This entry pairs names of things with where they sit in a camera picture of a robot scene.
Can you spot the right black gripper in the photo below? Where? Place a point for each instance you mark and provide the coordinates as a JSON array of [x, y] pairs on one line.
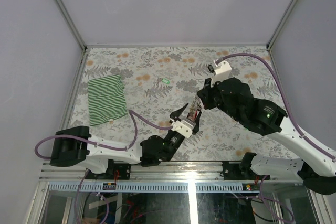
[[205, 93]]

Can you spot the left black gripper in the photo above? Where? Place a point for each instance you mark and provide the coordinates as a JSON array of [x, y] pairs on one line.
[[175, 116]]

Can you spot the grey red key ring holder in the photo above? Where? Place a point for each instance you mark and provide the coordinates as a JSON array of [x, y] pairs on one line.
[[194, 109]]

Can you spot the green key tag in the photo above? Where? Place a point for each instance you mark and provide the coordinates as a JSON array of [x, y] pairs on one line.
[[164, 81]]

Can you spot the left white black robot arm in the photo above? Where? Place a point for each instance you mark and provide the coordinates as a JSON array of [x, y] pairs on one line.
[[76, 146]]

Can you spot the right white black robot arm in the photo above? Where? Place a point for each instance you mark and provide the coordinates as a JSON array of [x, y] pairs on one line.
[[312, 167]]

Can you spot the green striped cloth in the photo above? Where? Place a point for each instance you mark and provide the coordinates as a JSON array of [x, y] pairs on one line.
[[106, 100]]

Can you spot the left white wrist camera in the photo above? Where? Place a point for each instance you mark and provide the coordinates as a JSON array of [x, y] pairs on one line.
[[183, 127]]

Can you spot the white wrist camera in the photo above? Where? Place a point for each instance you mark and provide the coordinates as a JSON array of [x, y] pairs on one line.
[[220, 71], [183, 127]]

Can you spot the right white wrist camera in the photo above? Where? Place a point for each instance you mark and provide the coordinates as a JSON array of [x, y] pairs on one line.
[[220, 71]]

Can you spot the aluminium front rail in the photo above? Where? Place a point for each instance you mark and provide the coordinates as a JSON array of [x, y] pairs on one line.
[[167, 177]]

